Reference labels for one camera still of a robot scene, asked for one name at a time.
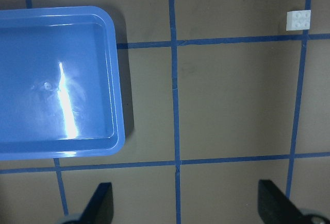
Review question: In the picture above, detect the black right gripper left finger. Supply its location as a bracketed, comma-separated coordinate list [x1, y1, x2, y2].
[79, 182, 114, 223]

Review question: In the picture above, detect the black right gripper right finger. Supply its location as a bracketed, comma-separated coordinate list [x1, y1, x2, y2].
[257, 180, 309, 224]

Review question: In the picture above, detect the white block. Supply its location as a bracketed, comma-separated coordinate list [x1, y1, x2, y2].
[286, 10, 311, 31]

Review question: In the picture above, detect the blue plastic tray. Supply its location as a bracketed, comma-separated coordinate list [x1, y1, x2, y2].
[1, 6, 125, 161]

